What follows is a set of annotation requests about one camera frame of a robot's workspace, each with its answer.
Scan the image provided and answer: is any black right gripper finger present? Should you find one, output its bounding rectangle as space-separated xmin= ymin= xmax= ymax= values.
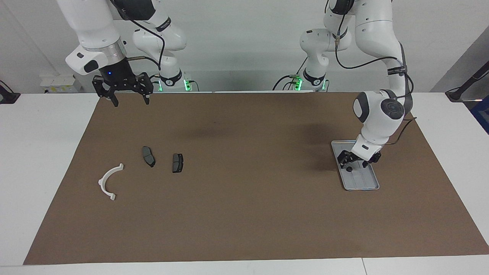
xmin=92 ymin=75 xmax=120 ymax=108
xmin=137 ymin=72 xmax=154 ymax=105

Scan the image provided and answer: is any grey metal tray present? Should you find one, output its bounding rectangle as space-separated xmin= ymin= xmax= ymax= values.
xmin=331 ymin=140 xmax=380 ymax=191

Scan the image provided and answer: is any dark tapered brake pad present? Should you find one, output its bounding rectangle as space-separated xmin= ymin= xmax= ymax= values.
xmin=142 ymin=146 xmax=156 ymax=168

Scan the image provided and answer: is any black stand with flat base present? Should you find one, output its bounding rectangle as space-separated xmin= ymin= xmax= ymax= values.
xmin=0 ymin=80 xmax=20 ymax=104

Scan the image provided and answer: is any black stand with slanted pole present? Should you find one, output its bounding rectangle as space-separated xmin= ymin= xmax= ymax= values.
xmin=445 ymin=61 xmax=489 ymax=102

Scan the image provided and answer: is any brown table mat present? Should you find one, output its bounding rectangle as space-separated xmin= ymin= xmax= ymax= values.
xmin=23 ymin=92 xmax=489 ymax=265

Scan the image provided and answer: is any blue box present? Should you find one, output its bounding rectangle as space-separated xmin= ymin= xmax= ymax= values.
xmin=471 ymin=95 xmax=489 ymax=135

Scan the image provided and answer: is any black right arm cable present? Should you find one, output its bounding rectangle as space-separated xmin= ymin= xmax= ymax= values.
xmin=115 ymin=0 xmax=172 ymax=71

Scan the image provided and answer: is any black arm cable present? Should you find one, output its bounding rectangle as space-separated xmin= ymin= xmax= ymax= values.
xmin=334 ymin=8 xmax=418 ymax=146
xmin=115 ymin=0 xmax=172 ymax=71

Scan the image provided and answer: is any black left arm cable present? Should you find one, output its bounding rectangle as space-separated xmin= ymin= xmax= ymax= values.
xmin=334 ymin=8 xmax=418 ymax=146

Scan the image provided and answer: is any white wall socket box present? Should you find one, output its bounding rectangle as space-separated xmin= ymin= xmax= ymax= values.
xmin=40 ymin=75 xmax=83 ymax=94

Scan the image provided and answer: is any white curved plastic bracket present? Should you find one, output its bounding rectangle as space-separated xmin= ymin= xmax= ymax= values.
xmin=98 ymin=163 xmax=125 ymax=201

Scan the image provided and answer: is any black base cable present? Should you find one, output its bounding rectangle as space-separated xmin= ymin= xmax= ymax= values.
xmin=272 ymin=57 xmax=308 ymax=91

